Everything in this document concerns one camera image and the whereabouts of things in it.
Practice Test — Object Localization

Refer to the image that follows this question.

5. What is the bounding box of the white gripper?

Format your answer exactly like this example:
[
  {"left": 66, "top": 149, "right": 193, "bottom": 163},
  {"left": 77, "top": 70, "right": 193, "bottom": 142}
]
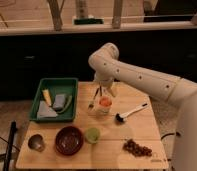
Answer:
[{"left": 93, "top": 72, "right": 114, "bottom": 100}]

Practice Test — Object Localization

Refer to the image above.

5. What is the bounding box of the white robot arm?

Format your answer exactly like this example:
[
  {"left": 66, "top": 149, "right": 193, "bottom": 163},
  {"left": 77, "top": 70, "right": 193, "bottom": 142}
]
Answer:
[{"left": 88, "top": 43, "right": 197, "bottom": 171}]

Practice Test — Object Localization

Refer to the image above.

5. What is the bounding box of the orange-red apple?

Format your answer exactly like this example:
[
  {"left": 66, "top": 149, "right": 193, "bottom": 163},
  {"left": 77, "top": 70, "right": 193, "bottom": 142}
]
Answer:
[{"left": 99, "top": 97, "right": 112, "bottom": 107}]

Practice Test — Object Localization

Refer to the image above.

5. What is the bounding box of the small metal cup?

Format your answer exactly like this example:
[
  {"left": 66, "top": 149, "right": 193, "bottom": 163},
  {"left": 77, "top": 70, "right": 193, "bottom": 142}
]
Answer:
[{"left": 28, "top": 134, "right": 45, "bottom": 152}]

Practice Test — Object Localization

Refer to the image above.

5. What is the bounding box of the green chili pepper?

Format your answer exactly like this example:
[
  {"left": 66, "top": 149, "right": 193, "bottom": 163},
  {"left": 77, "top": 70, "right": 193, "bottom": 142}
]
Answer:
[{"left": 57, "top": 95, "right": 72, "bottom": 114}]

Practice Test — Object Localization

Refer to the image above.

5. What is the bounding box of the grey sponge block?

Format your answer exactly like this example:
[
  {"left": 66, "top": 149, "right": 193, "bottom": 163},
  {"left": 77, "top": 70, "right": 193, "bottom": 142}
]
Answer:
[{"left": 53, "top": 94, "right": 66, "bottom": 110}]

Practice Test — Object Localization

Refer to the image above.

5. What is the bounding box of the green plastic tray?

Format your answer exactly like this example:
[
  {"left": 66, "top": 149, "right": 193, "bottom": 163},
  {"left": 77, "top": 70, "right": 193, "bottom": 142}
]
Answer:
[{"left": 29, "top": 78, "right": 78, "bottom": 122}]

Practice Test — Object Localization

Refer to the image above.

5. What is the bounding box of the grey folded cloth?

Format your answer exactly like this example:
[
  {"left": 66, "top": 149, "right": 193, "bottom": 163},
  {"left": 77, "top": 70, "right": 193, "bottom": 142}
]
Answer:
[{"left": 37, "top": 101, "right": 58, "bottom": 118}]

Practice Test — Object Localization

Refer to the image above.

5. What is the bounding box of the dark red bowl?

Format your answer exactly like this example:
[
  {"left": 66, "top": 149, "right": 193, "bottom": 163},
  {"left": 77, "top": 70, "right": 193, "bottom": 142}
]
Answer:
[{"left": 55, "top": 126, "right": 84, "bottom": 156}]

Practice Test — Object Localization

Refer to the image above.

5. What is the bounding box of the green box on shelf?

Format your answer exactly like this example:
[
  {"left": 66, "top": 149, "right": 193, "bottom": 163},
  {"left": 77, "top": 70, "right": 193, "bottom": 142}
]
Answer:
[{"left": 74, "top": 18, "right": 104, "bottom": 25}]

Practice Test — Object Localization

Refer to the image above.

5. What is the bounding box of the black pole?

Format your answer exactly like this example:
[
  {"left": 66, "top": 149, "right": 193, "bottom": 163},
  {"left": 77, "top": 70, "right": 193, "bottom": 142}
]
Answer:
[{"left": 2, "top": 121, "right": 17, "bottom": 171}]

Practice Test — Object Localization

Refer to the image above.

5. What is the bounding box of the white handled black brush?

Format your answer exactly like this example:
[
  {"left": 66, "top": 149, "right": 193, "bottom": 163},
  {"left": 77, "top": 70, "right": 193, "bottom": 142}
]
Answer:
[{"left": 115, "top": 103, "right": 148, "bottom": 123}]

